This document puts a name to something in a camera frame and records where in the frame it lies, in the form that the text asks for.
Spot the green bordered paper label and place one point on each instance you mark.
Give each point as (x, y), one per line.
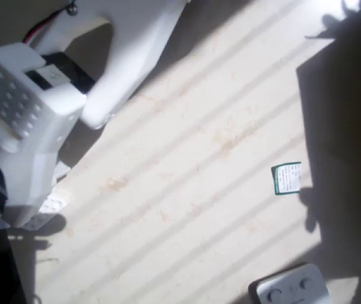
(286, 179)

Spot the white perforated base plate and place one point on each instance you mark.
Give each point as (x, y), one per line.
(52, 204)

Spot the white device with round knobs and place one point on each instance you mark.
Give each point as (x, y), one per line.
(294, 286)

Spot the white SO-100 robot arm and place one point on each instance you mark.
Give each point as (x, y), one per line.
(25, 126)

